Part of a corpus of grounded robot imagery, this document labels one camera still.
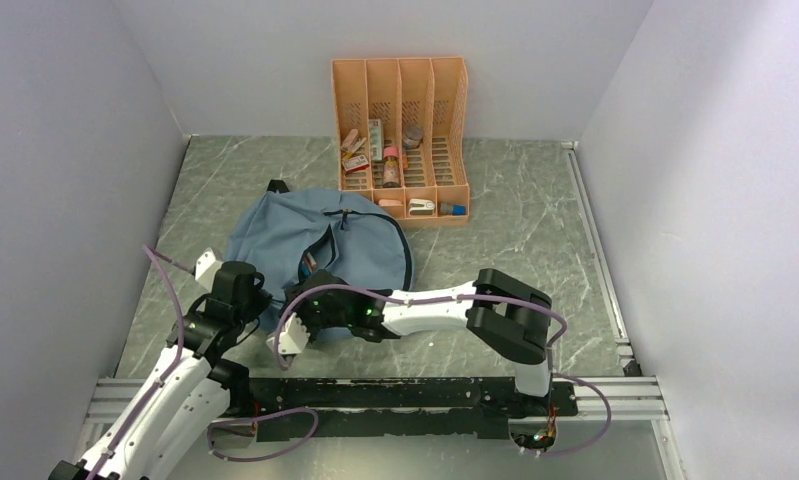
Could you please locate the aluminium frame rail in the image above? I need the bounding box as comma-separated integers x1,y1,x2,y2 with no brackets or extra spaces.
83,377,669,425

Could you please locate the blue cap item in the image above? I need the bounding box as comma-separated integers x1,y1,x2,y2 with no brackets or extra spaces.
438,202,467,216

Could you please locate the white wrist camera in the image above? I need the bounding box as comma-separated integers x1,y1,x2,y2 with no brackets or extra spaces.
265,313,310,358
193,248,223,292

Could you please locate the orange plastic file organizer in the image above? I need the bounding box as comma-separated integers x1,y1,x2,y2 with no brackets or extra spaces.
331,56,470,228

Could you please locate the white green card box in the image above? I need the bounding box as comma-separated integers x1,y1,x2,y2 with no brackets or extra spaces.
368,118,384,163

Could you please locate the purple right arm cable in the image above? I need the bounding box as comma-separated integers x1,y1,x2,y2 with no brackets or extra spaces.
273,283,614,458

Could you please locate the blue student backpack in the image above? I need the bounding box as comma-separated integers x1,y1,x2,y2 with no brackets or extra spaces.
224,180,415,332

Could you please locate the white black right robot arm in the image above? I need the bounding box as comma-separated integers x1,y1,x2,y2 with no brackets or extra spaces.
268,268,566,414

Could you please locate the brown glue bottle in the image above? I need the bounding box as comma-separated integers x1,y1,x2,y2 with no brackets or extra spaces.
382,156,401,188

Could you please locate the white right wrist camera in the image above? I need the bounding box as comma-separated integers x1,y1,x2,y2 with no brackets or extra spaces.
265,313,310,358

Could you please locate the brown round tape roll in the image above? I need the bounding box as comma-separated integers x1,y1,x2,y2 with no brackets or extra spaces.
402,123,425,151

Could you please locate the orange pencil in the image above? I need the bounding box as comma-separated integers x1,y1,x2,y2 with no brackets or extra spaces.
300,252,319,276

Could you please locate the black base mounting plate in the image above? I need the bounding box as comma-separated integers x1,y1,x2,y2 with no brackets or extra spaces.
223,377,578,442

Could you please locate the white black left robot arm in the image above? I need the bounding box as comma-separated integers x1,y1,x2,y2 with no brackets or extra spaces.
49,260,271,479

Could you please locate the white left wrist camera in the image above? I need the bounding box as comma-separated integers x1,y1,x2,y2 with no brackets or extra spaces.
193,248,223,292

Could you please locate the white stapler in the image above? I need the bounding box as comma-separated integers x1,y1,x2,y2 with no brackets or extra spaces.
407,198,436,217

